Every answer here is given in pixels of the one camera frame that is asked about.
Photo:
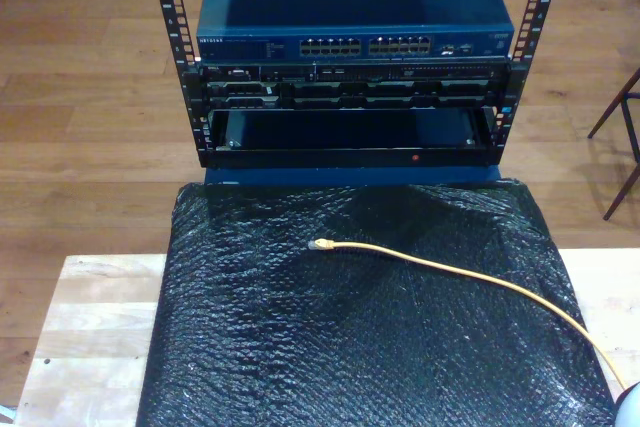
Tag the black rack server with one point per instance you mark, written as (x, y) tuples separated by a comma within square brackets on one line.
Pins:
[(350, 89)]

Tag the wooden chair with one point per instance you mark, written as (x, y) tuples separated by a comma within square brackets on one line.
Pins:
[(613, 208)]

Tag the black bubble mat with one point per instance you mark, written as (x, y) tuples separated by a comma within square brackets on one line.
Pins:
[(300, 347)]

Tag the black rack shelf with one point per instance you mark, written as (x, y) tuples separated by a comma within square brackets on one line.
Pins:
[(300, 157)]

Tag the blue metal box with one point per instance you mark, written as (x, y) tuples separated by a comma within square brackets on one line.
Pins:
[(300, 177)]

